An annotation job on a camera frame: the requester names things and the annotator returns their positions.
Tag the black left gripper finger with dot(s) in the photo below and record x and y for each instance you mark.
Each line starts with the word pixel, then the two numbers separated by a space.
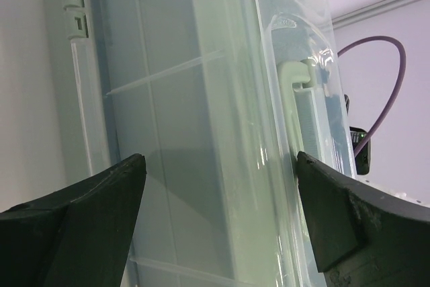
pixel 77 236

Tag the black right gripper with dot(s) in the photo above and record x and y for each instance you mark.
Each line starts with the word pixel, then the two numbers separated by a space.
pixel 362 236

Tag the green translucent tool box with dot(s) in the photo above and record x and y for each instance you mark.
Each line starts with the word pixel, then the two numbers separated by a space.
pixel 219 96

